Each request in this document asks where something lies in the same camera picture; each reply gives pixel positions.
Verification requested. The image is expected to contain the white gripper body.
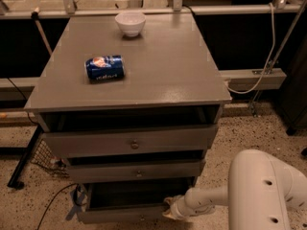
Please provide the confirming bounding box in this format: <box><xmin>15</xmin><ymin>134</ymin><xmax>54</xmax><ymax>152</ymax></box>
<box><xmin>170</xmin><ymin>195</ymin><xmax>190</xmax><ymax>219</ymax></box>

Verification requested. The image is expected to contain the grey bottom drawer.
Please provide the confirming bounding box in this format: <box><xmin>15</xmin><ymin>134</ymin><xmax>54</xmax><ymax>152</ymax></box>
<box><xmin>78</xmin><ymin>177</ymin><xmax>194</xmax><ymax>224</ymax></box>

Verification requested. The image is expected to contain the grey drawer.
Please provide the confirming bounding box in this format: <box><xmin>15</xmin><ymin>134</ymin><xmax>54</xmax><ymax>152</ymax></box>
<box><xmin>67</xmin><ymin>159</ymin><xmax>204</xmax><ymax>183</ymax></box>
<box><xmin>78</xmin><ymin>177</ymin><xmax>194</xmax><ymax>224</ymax></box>
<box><xmin>43</xmin><ymin>125</ymin><xmax>218</xmax><ymax>158</ymax></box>

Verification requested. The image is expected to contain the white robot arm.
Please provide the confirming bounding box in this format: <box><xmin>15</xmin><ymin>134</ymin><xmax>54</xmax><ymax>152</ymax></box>
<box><xmin>162</xmin><ymin>149</ymin><xmax>307</xmax><ymax>230</ymax></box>

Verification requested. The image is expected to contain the grey top drawer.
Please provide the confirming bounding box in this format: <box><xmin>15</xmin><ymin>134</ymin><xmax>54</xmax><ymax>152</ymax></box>
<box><xmin>43</xmin><ymin>125</ymin><xmax>218</xmax><ymax>158</ymax></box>

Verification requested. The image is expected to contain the grey middle drawer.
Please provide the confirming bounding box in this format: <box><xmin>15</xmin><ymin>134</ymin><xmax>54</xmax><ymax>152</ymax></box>
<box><xmin>67</xmin><ymin>159</ymin><xmax>204</xmax><ymax>183</ymax></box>

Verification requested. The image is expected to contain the grey drawer cabinet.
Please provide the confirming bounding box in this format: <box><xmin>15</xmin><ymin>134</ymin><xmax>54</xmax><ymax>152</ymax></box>
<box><xmin>24</xmin><ymin>12</ymin><xmax>233</xmax><ymax>190</ymax></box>

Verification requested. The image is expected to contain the blue tape cross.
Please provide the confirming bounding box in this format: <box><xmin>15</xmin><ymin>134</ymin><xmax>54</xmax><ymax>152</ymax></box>
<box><xmin>65</xmin><ymin>189</ymin><xmax>85</xmax><ymax>220</ymax></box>

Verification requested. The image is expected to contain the thin metal stand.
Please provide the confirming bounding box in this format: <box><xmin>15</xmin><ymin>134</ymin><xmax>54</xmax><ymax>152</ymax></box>
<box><xmin>248</xmin><ymin>0</ymin><xmax>307</xmax><ymax>117</ymax></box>

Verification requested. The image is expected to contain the white bowl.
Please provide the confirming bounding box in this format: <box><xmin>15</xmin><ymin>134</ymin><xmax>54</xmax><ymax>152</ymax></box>
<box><xmin>115</xmin><ymin>11</ymin><xmax>146</xmax><ymax>37</ymax></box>

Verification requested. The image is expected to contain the wooden stick with black tip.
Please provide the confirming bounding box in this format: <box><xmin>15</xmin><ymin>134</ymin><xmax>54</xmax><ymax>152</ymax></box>
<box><xmin>31</xmin><ymin>7</ymin><xmax>52</xmax><ymax>56</ymax></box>

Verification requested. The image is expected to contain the black floor cable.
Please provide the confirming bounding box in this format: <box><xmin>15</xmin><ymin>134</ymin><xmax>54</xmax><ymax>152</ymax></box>
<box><xmin>35</xmin><ymin>183</ymin><xmax>80</xmax><ymax>230</ymax></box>

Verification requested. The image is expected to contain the white cable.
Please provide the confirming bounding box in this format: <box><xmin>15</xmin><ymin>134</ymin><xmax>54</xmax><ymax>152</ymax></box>
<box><xmin>224</xmin><ymin>2</ymin><xmax>276</xmax><ymax>96</ymax></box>

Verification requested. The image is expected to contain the wire mesh basket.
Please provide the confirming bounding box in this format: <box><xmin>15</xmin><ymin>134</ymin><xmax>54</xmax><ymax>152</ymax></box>
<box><xmin>31</xmin><ymin>139</ymin><xmax>68</xmax><ymax>178</ymax></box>

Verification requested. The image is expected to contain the grey metal rail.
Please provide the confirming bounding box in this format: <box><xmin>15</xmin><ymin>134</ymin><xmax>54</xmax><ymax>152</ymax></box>
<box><xmin>220</xmin><ymin>68</ymin><xmax>286</xmax><ymax>92</ymax></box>

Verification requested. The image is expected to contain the black metal frame leg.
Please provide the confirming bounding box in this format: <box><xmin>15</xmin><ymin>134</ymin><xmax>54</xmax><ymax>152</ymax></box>
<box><xmin>7</xmin><ymin>126</ymin><xmax>42</xmax><ymax>190</ymax></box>

